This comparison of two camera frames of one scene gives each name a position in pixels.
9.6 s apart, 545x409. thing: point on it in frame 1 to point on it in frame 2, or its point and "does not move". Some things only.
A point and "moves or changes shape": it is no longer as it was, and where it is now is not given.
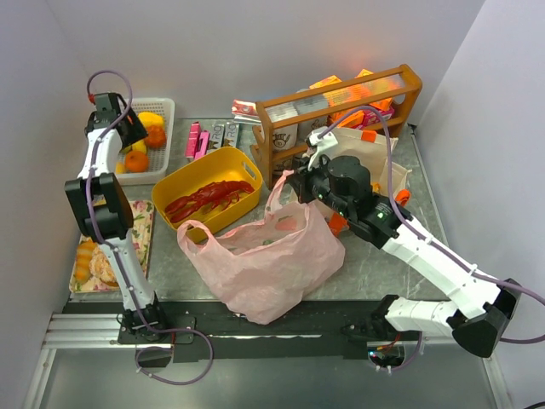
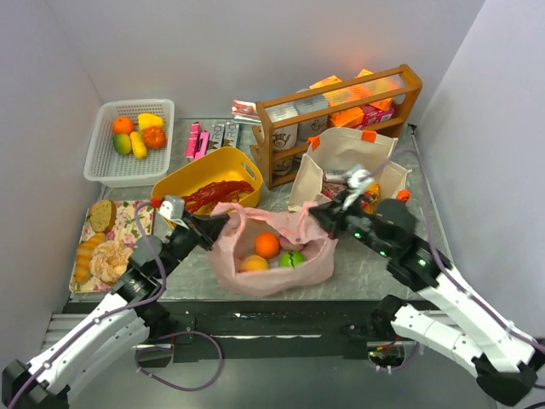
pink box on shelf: (371, 117) does not move
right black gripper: (301, 184) to (337, 220)
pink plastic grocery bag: (271, 270) moves or changes shape
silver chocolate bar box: (223, 135) does not move
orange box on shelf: (353, 119) does not move
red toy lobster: (207, 198) does not move
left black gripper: (134, 129) to (196, 230)
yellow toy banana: (139, 146) does not move
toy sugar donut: (100, 267) does not move
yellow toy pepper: (151, 118) does not move
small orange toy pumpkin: (156, 137) does not move
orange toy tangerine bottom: (136, 161) to (266, 244)
